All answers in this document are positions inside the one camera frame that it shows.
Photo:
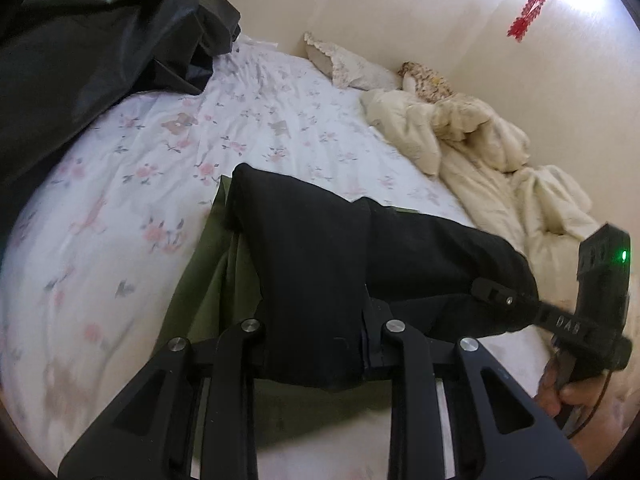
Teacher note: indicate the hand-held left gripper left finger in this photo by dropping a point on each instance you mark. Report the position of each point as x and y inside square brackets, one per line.
[235, 357]

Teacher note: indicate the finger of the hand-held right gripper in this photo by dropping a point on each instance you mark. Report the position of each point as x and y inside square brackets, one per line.
[530, 307]

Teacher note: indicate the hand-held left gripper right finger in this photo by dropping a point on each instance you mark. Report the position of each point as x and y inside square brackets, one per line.
[374, 355]

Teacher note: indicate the olive green pants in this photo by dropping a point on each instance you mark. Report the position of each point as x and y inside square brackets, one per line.
[220, 300]

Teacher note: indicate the black pants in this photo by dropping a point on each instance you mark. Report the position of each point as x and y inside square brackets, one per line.
[350, 260]

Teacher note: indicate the person's right hand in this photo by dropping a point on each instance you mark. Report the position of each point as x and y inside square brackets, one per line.
[582, 395]

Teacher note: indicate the cream comforter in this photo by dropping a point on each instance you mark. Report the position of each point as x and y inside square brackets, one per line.
[500, 160]

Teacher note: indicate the white floral bed sheet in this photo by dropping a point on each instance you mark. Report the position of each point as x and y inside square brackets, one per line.
[150, 170]

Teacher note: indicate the yellow floral pillow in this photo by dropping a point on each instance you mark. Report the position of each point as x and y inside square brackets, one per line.
[427, 80]

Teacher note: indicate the white lace-edged pillow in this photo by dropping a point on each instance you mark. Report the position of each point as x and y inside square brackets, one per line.
[345, 62]

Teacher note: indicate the red hanging ornament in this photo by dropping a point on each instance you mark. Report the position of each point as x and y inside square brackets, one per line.
[531, 7]

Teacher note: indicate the dark cloth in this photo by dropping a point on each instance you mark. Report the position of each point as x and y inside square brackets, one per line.
[90, 60]

